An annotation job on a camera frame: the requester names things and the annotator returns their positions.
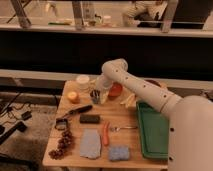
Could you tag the white plastic cup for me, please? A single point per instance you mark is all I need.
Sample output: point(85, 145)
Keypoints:
point(83, 82)

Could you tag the green plastic tray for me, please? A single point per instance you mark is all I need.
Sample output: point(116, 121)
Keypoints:
point(153, 132)

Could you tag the blue sponge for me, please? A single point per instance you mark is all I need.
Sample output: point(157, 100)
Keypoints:
point(118, 153)

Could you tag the orange red bowl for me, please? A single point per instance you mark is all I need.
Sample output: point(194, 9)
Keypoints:
point(115, 90)

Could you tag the small metal cup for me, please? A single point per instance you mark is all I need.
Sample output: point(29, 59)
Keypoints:
point(95, 96)

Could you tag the grey blue cloth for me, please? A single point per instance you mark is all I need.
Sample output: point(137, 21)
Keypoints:
point(90, 144)

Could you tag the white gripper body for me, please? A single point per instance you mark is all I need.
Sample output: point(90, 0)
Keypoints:
point(103, 83)

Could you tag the bunch of dark grapes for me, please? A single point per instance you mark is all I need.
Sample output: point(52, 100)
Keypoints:
point(64, 143)

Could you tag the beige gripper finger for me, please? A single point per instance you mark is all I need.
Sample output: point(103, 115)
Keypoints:
point(103, 97)

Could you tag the orange carrot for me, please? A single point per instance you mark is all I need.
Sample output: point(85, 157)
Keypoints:
point(105, 136)

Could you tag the black metal clip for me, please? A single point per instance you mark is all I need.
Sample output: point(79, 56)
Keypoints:
point(61, 124)

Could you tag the black handled knife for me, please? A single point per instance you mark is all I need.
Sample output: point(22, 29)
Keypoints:
point(78, 110)

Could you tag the wooden table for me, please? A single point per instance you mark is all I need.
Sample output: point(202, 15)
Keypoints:
point(118, 116)

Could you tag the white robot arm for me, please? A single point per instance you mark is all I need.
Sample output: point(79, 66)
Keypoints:
point(190, 146)

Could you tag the black rectangular block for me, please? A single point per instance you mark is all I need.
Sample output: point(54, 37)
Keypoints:
point(91, 119)

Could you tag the beige wooden utensil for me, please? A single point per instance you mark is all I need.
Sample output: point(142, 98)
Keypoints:
point(128, 101)

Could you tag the orange fruit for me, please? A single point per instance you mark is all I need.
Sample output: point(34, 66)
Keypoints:
point(73, 97)

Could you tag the purple bowl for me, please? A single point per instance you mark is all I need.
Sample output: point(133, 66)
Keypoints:
point(153, 82)

